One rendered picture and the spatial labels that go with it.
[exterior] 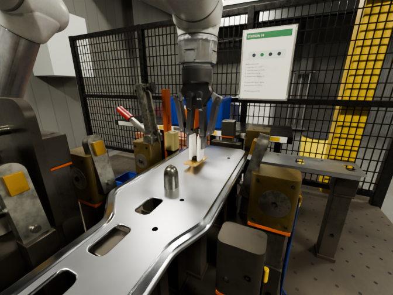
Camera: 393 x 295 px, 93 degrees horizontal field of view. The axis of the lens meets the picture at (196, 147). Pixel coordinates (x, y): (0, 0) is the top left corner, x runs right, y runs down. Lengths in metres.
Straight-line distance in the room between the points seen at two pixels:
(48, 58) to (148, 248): 2.81
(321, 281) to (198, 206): 0.46
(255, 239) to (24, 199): 0.35
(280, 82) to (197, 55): 0.60
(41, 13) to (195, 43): 0.55
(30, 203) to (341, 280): 0.75
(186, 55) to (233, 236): 0.36
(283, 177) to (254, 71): 0.68
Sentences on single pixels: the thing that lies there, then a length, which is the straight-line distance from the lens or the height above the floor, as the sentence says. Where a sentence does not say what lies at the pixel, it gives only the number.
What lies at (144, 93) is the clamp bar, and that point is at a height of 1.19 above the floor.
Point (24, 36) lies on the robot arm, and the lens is 0.87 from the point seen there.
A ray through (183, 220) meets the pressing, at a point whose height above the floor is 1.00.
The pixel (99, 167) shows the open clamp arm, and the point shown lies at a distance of 0.45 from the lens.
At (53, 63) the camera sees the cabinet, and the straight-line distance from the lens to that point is 2.95.
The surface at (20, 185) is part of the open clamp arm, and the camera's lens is 0.37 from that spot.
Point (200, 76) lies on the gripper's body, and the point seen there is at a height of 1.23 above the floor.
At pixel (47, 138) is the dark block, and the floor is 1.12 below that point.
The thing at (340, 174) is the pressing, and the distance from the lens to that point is 0.59.
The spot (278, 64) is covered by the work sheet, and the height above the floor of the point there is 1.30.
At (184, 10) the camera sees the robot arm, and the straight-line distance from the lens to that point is 0.35.
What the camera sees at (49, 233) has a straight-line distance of 0.39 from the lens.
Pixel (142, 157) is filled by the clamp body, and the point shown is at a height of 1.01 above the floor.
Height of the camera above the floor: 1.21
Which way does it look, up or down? 18 degrees down
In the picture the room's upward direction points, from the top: straight up
